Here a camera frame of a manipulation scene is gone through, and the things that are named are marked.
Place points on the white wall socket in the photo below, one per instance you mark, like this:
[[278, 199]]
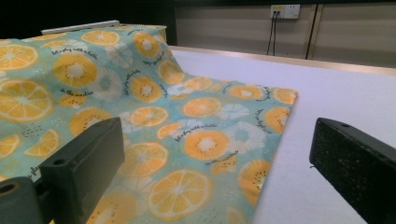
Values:
[[289, 11]]

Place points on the orange slice print bag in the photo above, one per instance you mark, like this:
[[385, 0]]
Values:
[[174, 124]]

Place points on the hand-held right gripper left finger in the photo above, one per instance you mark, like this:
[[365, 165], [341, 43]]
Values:
[[84, 161]]

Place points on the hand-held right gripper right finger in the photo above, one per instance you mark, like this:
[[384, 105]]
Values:
[[358, 168]]

